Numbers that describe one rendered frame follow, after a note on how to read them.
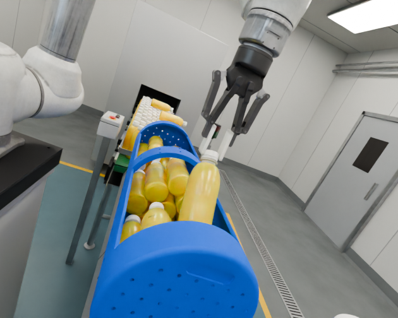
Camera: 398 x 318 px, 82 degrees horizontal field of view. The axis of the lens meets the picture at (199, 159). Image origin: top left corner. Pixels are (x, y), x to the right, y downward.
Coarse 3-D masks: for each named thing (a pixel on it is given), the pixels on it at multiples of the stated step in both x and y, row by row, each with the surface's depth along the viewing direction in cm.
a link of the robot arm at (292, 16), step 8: (256, 0) 42; (264, 0) 40; (272, 0) 40; (280, 0) 39; (288, 0) 39; (296, 0) 39; (304, 0) 40; (256, 8) 42; (264, 8) 40; (272, 8) 40; (280, 8) 40; (288, 8) 40; (296, 8) 40; (304, 8) 41; (288, 16) 40; (296, 16) 41
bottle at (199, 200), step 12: (204, 168) 48; (216, 168) 49; (192, 180) 48; (204, 180) 47; (216, 180) 48; (192, 192) 47; (204, 192) 46; (216, 192) 48; (192, 204) 46; (204, 204) 46; (180, 216) 47; (192, 216) 45; (204, 216) 45
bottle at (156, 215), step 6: (150, 210) 53; (156, 210) 53; (162, 210) 53; (144, 216) 52; (150, 216) 50; (156, 216) 50; (162, 216) 51; (168, 216) 52; (144, 222) 50; (150, 222) 49; (156, 222) 48; (162, 222) 49; (144, 228) 48
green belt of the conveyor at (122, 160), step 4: (120, 156) 134; (124, 156) 137; (116, 160) 127; (120, 160) 129; (124, 160) 132; (128, 160) 134; (116, 164) 126; (120, 164) 127; (124, 164) 128; (128, 164) 129; (116, 168) 126; (120, 168) 126; (124, 168) 127; (120, 172) 130; (124, 172) 128
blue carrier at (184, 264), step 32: (160, 128) 113; (192, 160) 72; (128, 192) 57; (160, 224) 38; (192, 224) 38; (224, 224) 58; (128, 256) 34; (160, 256) 33; (192, 256) 34; (224, 256) 35; (96, 288) 35; (128, 288) 34; (160, 288) 35; (192, 288) 36; (224, 288) 38; (256, 288) 39
